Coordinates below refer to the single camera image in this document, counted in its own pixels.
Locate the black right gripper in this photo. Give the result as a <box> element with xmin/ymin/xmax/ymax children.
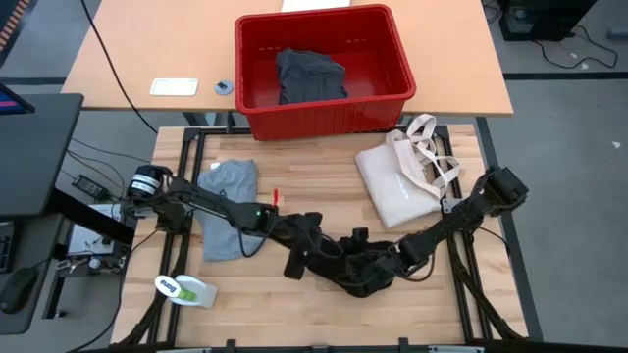
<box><xmin>338</xmin><ymin>239</ymin><xmax>408</xmax><ymax>290</ymax></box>

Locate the black garment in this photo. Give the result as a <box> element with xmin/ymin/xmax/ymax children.
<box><xmin>303</xmin><ymin>234</ymin><xmax>399</xmax><ymax>299</ymax></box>

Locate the grey t-shirt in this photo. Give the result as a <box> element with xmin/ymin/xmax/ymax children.
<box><xmin>195</xmin><ymin>158</ymin><xmax>269</xmax><ymax>263</ymax></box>

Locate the dark grey garment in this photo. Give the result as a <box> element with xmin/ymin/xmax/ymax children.
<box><xmin>275</xmin><ymin>46</ymin><xmax>350</xmax><ymax>106</ymax></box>

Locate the red plastic laundry bin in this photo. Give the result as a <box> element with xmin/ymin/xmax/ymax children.
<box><xmin>233</xmin><ymin>3</ymin><xmax>419</xmax><ymax>143</ymax></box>

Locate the beige canvas tote bag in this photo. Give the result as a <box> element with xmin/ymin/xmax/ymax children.
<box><xmin>353</xmin><ymin>113</ymin><xmax>463</xmax><ymax>230</ymax></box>

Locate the white flat rectangular device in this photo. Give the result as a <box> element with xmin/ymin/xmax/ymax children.
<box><xmin>148</xmin><ymin>76</ymin><xmax>200</xmax><ymax>98</ymax></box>

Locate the white electronics board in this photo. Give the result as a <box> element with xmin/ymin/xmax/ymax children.
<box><xmin>65</xmin><ymin>203</ymin><xmax>136</xmax><ymax>276</ymax></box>

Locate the black power adapter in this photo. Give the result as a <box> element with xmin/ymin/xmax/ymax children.
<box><xmin>71</xmin><ymin>174</ymin><xmax>109</xmax><ymax>200</ymax></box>

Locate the white paper sheet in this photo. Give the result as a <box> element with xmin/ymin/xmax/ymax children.
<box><xmin>280</xmin><ymin>0</ymin><xmax>353</xmax><ymax>14</ymax></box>

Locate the tan wooden desk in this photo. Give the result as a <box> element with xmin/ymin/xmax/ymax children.
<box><xmin>61</xmin><ymin>0</ymin><xmax>514</xmax><ymax>118</ymax></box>

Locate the black side desk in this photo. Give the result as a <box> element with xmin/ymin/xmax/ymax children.
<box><xmin>0</xmin><ymin>92</ymin><xmax>85</xmax><ymax>218</ymax></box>

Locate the black computer mouse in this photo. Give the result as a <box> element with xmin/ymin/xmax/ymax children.
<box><xmin>0</xmin><ymin>266</ymin><xmax>40</xmax><ymax>316</ymax></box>

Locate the black computer tower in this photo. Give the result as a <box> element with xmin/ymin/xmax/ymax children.
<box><xmin>497</xmin><ymin>0</ymin><xmax>598</xmax><ymax>42</ymax></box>

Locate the black keyboard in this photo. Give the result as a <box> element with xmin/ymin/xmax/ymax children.
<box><xmin>0</xmin><ymin>220</ymin><xmax>19</xmax><ymax>274</ymax></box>

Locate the monitor with coloured screen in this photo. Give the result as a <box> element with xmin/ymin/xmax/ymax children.
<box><xmin>0</xmin><ymin>81</ymin><xmax>36</xmax><ymax>117</ymax></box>

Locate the black device with orange stripes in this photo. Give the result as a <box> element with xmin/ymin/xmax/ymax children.
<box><xmin>0</xmin><ymin>0</ymin><xmax>31</xmax><ymax>53</ymax></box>

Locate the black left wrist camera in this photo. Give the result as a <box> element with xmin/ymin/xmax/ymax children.
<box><xmin>283</xmin><ymin>252</ymin><xmax>308</xmax><ymax>281</ymax></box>

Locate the black aluminium table frame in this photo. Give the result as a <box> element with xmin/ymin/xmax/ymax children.
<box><xmin>110</xmin><ymin>125</ymin><xmax>530</xmax><ymax>353</ymax></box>

